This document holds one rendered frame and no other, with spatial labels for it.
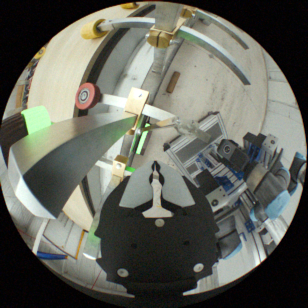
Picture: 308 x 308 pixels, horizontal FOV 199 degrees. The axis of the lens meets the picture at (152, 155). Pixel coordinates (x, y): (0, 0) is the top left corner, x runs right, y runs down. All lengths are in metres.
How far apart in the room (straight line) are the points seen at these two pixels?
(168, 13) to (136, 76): 0.42
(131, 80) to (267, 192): 0.67
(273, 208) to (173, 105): 1.17
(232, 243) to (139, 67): 0.99
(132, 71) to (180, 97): 0.77
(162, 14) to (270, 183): 0.38
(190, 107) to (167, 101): 0.30
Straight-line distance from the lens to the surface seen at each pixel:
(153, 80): 0.44
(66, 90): 0.38
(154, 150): 1.23
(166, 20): 0.23
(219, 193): 0.45
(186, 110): 1.20
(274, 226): 0.45
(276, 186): 0.27
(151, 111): 0.26
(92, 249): 0.28
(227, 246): 0.55
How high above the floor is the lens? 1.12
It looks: 63 degrees down
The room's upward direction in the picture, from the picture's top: 179 degrees clockwise
